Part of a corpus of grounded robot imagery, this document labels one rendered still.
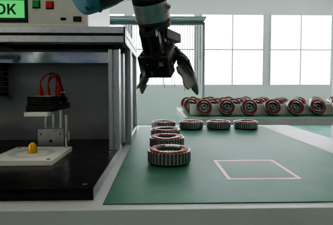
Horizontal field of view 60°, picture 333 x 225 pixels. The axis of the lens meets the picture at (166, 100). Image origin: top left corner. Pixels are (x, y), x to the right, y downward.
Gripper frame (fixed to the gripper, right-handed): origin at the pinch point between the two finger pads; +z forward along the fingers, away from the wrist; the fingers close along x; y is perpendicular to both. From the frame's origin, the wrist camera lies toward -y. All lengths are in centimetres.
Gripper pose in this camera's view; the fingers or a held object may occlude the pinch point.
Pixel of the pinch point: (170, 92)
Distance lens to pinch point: 75.3
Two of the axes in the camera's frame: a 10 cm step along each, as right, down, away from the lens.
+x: 9.5, 0.2, -3.1
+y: -2.7, 5.6, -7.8
